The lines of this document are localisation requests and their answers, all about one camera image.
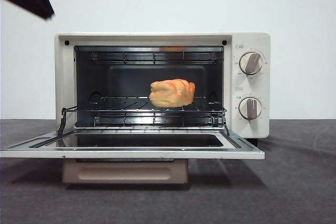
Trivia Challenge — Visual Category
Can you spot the golden bread loaf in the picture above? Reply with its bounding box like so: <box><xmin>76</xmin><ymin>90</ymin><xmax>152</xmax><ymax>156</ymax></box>
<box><xmin>150</xmin><ymin>78</ymin><xmax>196</xmax><ymax>109</ymax></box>

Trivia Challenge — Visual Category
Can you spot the glass oven door with handle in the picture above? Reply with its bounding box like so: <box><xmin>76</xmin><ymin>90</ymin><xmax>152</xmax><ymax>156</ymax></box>
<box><xmin>0</xmin><ymin>131</ymin><xmax>266</xmax><ymax>185</ymax></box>

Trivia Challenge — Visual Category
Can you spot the cream Toshiba toaster oven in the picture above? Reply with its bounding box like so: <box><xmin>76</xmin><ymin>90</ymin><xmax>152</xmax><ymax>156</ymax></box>
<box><xmin>0</xmin><ymin>32</ymin><xmax>271</xmax><ymax>185</ymax></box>

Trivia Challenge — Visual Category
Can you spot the cream temperature knob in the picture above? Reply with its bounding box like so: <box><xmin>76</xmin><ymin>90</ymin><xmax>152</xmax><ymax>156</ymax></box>
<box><xmin>239</xmin><ymin>51</ymin><xmax>264</xmax><ymax>76</ymax></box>

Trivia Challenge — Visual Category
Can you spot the cream timer knob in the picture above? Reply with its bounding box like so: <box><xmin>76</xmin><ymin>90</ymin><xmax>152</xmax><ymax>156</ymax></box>
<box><xmin>238</xmin><ymin>95</ymin><xmax>263</xmax><ymax>120</ymax></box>

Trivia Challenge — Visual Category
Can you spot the metal wire oven rack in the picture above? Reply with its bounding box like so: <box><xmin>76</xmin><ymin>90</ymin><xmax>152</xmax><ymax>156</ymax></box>
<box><xmin>61</xmin><ymin>97</ymin><xmax>228</xmax><ymax>127</ymax></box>

